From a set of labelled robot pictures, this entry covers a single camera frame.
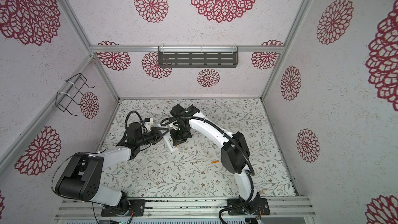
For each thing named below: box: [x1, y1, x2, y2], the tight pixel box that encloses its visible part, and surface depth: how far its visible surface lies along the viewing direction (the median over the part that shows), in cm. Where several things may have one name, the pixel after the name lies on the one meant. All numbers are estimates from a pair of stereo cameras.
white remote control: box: [163, 132, 179, 153], surface depth 83 cm
